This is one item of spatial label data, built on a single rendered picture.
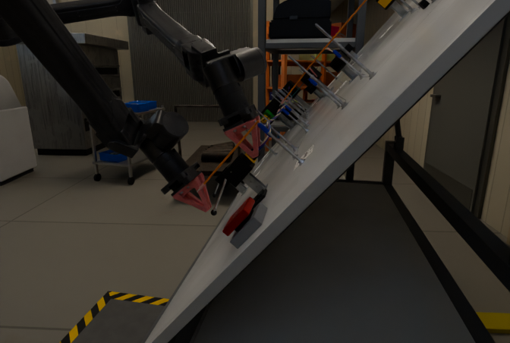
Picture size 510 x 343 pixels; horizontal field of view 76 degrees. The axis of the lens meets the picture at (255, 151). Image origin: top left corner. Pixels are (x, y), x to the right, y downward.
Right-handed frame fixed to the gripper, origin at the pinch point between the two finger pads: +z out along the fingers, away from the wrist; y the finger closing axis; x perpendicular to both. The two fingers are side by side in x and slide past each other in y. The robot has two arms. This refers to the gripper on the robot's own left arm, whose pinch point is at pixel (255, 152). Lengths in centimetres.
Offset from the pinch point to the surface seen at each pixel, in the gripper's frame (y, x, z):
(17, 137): 289, 326, -91
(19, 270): 111, 205, 28
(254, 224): -24.0, -0.7, 6.2
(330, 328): -6.4, -0.6, 38.9
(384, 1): 33, -43, -20
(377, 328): -5.3, -9.3, 42.8
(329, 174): -28.0, -13.0, 2.1
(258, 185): -1.0, 2.1, 6.8
